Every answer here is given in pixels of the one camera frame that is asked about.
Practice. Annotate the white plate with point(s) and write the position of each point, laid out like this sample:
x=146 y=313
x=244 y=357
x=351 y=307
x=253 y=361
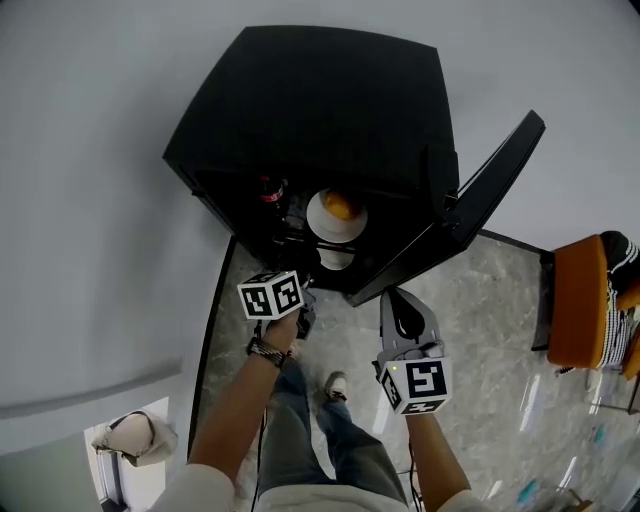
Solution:
x=336 y=259
x=330 y=227

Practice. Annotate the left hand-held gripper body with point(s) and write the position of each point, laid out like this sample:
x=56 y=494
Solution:
x=270 y=297

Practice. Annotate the person's left forearm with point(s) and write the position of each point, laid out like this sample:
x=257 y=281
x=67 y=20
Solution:
x=232 y=415

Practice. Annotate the orange armchair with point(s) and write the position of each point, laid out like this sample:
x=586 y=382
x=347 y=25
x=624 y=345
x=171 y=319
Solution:
x=575 y=305

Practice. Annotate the person's white shoe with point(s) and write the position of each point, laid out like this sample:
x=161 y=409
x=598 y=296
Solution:
x=336 y=386

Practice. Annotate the person's right forearm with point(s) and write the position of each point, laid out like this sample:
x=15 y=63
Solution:
x=437 y=450

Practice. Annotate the wooden board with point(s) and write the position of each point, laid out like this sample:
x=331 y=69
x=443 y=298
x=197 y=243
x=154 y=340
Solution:
x=580 y=501

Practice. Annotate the person's left hand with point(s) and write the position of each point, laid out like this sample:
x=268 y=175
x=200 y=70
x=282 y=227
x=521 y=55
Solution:
x=282 y=332

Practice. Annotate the person's cream shirt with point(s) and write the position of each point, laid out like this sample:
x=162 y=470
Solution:
x=200 y=492

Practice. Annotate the teal item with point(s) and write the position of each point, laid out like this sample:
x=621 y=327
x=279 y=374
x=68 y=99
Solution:
x=528 y=491
x=599 y=434

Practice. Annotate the empty white plate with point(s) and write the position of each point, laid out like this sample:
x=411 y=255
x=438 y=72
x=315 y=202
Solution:
x=336 y=259

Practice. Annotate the blurry orange-brown object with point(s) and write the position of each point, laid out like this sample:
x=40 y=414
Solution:
x=341 y=205

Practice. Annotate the person's blue jeans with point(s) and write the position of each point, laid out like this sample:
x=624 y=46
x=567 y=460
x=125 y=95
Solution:
x=300 y=450

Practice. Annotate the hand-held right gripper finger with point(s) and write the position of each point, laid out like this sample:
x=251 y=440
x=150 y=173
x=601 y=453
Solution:
x=387 y=335
x=434 y=332

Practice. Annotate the black mini fridge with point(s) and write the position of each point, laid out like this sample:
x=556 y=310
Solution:
x=315 y=115

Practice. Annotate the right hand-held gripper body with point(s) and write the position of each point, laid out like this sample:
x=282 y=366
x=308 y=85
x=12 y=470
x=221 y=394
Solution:
x=425 y=382

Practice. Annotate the black white striped garment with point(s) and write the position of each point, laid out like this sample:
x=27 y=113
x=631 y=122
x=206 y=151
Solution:
x=625 y=320

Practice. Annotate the dark cola bottle, red label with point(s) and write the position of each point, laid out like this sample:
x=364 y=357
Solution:
x=272 y=191

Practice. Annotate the beige shoulder bag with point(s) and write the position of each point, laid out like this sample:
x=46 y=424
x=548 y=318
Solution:
x=137 y=440

